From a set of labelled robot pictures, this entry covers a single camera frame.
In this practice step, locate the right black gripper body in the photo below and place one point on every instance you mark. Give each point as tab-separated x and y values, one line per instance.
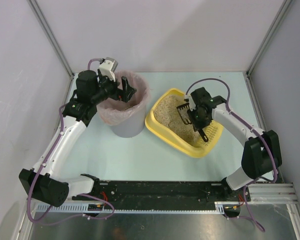
198	125

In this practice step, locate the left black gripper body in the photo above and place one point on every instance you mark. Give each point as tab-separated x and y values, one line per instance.
121	90

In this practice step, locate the black slotted litter scoop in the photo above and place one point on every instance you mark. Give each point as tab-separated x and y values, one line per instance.
182	111

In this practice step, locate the yellow litter box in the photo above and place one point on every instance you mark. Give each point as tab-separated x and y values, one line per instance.
200	149

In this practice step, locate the grey trash bin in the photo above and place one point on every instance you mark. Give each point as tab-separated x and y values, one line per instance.
130	127

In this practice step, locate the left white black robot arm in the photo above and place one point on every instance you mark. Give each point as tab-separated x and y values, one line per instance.
44	181

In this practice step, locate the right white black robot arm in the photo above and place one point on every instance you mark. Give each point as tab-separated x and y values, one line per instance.
261	149

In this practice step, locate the beige cat litter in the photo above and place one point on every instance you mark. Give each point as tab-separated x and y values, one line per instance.
166	113

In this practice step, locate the pink plastic bin liner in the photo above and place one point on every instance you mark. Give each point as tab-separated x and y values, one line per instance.
114	112

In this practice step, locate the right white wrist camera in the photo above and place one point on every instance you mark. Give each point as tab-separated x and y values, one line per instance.
188	99

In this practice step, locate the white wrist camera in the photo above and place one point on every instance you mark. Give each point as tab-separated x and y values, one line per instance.
107	68
188	99

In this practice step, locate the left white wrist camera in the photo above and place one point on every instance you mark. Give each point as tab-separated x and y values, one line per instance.
107	68

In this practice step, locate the left aluminium frame post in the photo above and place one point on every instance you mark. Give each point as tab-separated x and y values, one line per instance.
44	24

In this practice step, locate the aluminium frame post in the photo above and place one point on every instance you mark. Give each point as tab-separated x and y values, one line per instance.
44	24
274	27

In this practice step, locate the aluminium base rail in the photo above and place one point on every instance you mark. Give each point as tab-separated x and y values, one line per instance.
272	193

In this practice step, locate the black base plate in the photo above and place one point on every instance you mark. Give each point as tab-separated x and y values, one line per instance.
164	195

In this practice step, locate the right aluminium frame post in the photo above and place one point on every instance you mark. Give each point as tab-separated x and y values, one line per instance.
274	27

